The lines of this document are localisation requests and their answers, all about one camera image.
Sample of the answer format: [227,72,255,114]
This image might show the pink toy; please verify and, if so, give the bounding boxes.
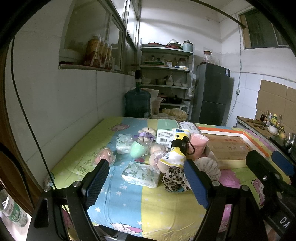
[93,148,116,166]

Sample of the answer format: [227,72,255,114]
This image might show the mint green tissue box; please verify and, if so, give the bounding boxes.
[156,119,178,148]

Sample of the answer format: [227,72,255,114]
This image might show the glass jar on fridge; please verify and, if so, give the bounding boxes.
[203,50,212,63]

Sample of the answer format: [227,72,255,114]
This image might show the white wipes pack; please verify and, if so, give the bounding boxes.
[115,134,133,154]

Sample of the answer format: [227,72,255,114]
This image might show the pink plush bear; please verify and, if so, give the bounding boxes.
[149,143,169,166]

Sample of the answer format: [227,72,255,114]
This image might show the amber jars on sill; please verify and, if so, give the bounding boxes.
[83,35,114,70]

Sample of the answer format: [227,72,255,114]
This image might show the dark grey refrigerator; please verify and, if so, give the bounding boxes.
[191,63,233,126]

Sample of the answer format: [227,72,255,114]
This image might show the teal pot on shelf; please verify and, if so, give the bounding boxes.
[182,40,193,52]

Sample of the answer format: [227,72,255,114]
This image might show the white bowl on counter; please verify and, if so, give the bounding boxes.
[267,124,279,135]

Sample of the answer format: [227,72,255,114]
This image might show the floral tissue pack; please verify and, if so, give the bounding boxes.
[179,121,201,135]

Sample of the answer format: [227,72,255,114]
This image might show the teddy bear purple dress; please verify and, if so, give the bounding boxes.
[138,127,157,143]

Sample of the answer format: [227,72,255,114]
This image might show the colourful cartoon bed sheet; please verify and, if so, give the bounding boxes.
[43,116,292,241]

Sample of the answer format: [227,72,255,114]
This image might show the green drink can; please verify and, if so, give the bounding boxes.
[0,189,28,227]

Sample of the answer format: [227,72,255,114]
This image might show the orange cardboard box tray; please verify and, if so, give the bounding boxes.
[198,124,271,170]

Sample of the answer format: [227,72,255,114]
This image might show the beige woven hat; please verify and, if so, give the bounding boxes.
[162,108,188,121]

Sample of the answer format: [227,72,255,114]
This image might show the kitchen counter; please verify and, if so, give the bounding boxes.
[236,116,295,162]

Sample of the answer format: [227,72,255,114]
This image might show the metal storage shelf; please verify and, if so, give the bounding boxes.
[139,42,195,117]

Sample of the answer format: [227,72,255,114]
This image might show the condiment bottles group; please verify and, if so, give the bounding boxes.
[259,110,285,135]

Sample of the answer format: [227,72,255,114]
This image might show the yellow white plush doll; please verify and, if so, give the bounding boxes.
[157,129,190,173]

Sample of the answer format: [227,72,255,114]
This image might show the green patterned wipes pack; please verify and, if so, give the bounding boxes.
[121,162,161,188]

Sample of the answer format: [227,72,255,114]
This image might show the cardboard wall panels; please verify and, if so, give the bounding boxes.
[255,80,296,133]

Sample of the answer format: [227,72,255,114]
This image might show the leopard print cloth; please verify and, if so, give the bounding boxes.
[162,167,190,192]

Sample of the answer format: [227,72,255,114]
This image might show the mint green soft pouch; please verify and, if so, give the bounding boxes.
[130,141,149,159]

